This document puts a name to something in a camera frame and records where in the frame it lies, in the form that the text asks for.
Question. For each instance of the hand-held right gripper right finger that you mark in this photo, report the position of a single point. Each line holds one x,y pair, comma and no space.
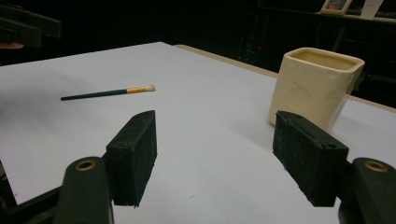
308,158

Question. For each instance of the white table sheet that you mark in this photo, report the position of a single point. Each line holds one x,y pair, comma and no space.
202,93

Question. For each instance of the cream ceramic cup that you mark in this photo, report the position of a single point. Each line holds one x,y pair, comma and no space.
311,90

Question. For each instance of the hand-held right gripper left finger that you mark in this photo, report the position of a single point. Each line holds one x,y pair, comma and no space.
134,155

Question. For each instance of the framed picture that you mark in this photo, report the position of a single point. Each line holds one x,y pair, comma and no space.
335,6

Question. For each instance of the white card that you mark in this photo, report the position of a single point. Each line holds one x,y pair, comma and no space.
371,8

